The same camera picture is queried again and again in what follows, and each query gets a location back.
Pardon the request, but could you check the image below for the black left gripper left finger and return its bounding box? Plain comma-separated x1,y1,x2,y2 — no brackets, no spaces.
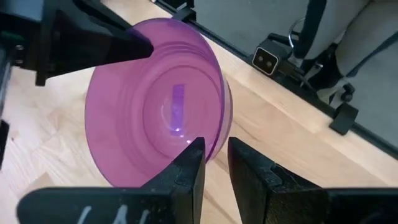
16,136,206,224

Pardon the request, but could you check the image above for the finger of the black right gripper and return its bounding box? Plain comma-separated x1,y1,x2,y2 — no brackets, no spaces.
73,0,132,31
35,9,155,87

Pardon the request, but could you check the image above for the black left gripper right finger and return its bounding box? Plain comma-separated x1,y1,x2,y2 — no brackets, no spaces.
227,136,398,224

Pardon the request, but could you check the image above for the small translucent purple bowl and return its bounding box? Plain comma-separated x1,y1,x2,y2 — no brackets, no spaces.
84,17,233,189

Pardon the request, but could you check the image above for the small black table clip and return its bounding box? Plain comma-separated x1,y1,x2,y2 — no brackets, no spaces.
172,6,197,22
328,102,359,136

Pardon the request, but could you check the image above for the black aluminium crossbar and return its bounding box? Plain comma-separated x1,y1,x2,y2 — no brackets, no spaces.
154,0,398,159

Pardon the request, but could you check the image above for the gray and black office chair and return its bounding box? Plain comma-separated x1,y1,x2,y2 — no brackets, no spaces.
287,0,398,105

